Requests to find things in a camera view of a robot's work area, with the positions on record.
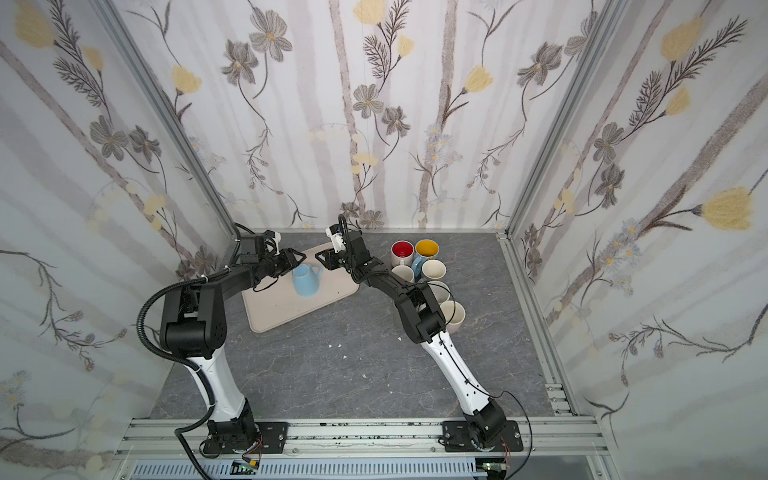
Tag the beige plastic tray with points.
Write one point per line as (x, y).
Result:
(280, 303)

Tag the small grey mug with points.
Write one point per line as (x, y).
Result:
(433, 269)

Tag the white round mug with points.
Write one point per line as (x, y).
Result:
(402, 253)

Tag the light blue mug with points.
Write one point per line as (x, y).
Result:
(306, 279)

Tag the tall grey mug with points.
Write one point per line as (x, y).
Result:
(454, 313)

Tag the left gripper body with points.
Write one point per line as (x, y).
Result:
(274, 265)

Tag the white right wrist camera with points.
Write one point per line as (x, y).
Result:
(336, 235)

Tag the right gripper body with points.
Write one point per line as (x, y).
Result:
(335, 258)

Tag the small cream white mug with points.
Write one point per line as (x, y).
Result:
(404, 272)

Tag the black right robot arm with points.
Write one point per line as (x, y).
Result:
(425, 324)

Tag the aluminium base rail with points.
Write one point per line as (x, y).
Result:
(422, 448)

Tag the blue butterfly mug yellow inside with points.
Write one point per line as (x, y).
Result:
(425, 250)

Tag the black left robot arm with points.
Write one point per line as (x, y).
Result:
(186, 323)

